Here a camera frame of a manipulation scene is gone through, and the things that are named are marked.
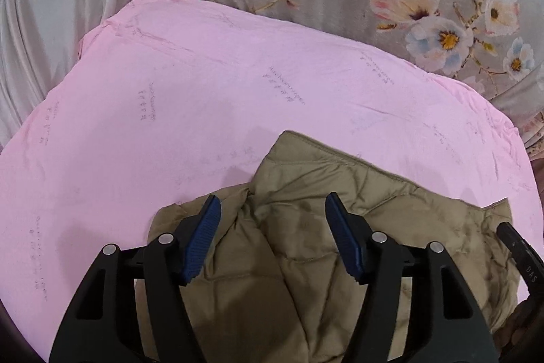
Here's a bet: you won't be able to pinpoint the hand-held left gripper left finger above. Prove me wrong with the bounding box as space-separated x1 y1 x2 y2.
49 195 222 363

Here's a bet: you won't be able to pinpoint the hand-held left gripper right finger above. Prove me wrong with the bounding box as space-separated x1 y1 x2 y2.
325 193 500 363

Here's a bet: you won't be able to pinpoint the olive quilted jacket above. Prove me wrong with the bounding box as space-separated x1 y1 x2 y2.
147 130 524 363

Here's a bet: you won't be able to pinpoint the person's right hand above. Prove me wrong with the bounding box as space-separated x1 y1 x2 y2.
499 295 544 353

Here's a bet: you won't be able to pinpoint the pink blanket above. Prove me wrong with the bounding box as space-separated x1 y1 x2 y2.
0 0 538 363

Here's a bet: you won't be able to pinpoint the silver satin curtain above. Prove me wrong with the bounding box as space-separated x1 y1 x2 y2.
0 0 143 145

